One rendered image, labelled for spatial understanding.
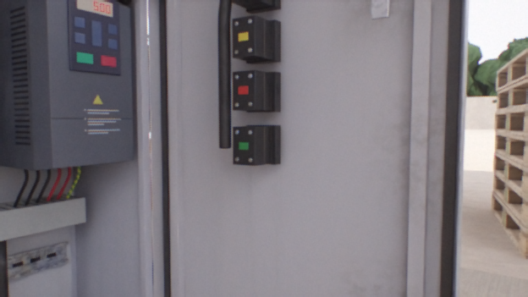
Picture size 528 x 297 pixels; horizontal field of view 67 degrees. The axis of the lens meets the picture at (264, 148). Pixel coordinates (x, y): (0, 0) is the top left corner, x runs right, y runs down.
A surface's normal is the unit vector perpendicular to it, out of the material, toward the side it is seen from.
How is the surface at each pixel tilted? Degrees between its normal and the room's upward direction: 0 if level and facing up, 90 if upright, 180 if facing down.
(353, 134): 90
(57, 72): 90
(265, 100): 90
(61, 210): 90
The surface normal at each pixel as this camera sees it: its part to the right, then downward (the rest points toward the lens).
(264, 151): 0.84, 0.04
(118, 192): -0.57, 0.06
